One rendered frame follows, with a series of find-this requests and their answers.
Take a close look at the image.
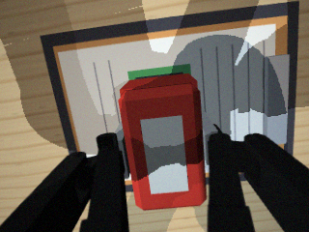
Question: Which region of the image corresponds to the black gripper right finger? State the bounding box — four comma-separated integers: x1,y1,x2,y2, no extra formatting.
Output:
201,106,309,232

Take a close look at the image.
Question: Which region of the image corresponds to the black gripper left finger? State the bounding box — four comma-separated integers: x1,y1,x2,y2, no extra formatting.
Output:
0,121,130,232

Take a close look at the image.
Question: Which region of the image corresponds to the red self-inking stamp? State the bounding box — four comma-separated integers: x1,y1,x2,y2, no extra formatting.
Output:
118,72,207,211

